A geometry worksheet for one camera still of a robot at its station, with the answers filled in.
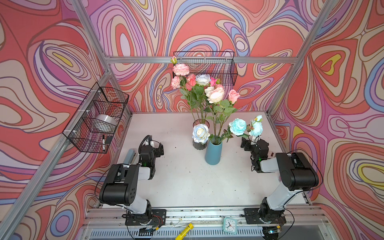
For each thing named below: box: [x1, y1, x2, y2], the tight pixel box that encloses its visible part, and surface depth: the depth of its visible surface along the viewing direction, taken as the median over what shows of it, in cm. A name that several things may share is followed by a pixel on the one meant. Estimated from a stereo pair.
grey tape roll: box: [95, 114, 118, 126], surface depth 75 cm
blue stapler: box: [123, 148, 138, 164], surface depth 91 cm
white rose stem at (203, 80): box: [194, 74, 212, 124], surface depth 74 cm
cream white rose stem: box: [204, 84, 225, 144], surface depth 65 cm
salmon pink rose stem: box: [185, 74, 197, 91], surface depth 75 cm
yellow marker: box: [175, 223, 194, 240], surface depth 70 cm
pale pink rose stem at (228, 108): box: [218, 89, 241, 144], surface depth 69 cm
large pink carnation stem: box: [171, 55, 192, 103], surface depth 72 cm
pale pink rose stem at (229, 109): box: [215, 100, 238, 145], surface depth 68 cm
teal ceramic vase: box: [204, 140, 223, 166], surface depth 82 cm
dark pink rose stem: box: [210, 77, 217, 87], surface depth 75 cm
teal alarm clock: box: [222, 217, 238, 235], surface depth 71 cm
